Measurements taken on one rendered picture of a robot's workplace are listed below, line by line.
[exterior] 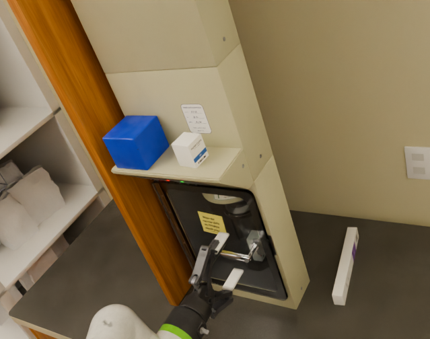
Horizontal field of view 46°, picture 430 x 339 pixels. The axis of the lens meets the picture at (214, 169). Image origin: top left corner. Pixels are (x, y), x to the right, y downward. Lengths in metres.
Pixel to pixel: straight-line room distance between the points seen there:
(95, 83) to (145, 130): 0.20
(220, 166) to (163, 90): 0.22
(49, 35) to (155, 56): 0.25
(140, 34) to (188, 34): 0.12
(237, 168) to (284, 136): 0.55
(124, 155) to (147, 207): 0.29
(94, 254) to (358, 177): 1.02
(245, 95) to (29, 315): 1.17
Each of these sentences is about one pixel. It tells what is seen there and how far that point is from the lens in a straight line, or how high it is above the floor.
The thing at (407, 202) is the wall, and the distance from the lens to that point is 1.66.
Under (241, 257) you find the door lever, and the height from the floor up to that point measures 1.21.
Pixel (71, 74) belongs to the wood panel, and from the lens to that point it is 1.24.
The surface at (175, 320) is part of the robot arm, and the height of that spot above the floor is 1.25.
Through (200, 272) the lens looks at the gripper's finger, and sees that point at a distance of 1.21.
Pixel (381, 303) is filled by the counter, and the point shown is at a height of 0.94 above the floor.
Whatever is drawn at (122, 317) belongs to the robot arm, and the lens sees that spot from 1.09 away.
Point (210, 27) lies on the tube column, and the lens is 1.03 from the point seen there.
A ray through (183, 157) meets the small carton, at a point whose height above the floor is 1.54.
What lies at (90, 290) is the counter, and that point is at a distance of 1.86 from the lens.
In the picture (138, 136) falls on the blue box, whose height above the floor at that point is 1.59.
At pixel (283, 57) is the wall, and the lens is 1.48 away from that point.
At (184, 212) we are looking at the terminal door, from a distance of 1.38.
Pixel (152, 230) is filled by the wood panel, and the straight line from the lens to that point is 1.47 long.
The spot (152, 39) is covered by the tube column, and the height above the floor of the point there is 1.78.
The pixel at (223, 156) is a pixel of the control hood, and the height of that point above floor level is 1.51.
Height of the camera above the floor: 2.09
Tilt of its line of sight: 33 degrees down
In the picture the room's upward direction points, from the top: 21 degrees counter-clockwise
